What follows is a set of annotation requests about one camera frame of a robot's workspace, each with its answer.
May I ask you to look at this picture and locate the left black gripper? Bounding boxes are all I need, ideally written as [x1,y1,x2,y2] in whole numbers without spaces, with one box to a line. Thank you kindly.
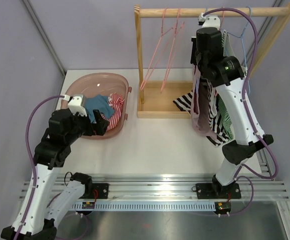
[65,108,109,144]

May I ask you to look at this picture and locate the teal tank top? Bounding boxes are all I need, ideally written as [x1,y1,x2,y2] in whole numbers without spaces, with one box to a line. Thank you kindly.
[84,94,114,123]

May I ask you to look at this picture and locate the red white striped tank top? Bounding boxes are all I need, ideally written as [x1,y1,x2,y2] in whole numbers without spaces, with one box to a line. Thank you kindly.
[101,93,125,131]

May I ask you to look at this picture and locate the mauve tank top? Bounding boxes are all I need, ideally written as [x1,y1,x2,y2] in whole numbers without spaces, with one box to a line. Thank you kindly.
[190,64,212,137]

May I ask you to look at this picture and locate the green white striped tank top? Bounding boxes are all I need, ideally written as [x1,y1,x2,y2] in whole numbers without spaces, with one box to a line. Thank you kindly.
[217,29,236,143]

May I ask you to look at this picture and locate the black white striped tank top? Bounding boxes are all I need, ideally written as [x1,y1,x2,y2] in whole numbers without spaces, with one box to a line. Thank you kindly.
[173,80,231,147]

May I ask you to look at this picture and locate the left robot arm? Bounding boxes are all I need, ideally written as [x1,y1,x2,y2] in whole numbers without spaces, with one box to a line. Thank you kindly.
[0,108,109,240]

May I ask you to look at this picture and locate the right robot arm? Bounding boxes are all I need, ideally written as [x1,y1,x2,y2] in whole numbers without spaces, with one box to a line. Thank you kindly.
[196,27,274,199]

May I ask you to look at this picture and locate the pink plastic basin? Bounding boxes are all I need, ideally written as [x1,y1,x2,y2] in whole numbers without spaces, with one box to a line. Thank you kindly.
[65,72,132,140]

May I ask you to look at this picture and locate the wooden clothes rack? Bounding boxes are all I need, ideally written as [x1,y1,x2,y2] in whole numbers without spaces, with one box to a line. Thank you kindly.
[134,2,290,119]

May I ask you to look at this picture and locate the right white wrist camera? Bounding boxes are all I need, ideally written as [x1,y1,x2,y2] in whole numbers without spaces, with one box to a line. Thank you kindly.
[198,12,221,30]

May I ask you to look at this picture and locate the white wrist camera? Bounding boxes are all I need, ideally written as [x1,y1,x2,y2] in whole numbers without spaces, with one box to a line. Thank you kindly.
[63,94,87,117]
[198,12,221,30]

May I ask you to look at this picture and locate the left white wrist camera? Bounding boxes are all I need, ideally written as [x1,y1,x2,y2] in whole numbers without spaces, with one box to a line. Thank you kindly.
[63,94,87,117]

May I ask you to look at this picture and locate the rightmost blue wire hanger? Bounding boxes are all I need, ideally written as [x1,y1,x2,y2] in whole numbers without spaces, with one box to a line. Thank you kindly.
[228,6,252,94]

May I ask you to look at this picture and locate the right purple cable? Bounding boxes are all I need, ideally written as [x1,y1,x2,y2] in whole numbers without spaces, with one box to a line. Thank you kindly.
[204,7,280,180]

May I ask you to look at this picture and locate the white slotted cable duct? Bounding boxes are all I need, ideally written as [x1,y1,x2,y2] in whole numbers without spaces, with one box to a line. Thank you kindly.
[69,201,216,212]

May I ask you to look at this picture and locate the aluminium mounting rail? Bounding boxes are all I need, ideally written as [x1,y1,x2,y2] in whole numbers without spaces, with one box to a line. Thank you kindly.
[91,174,290,201]

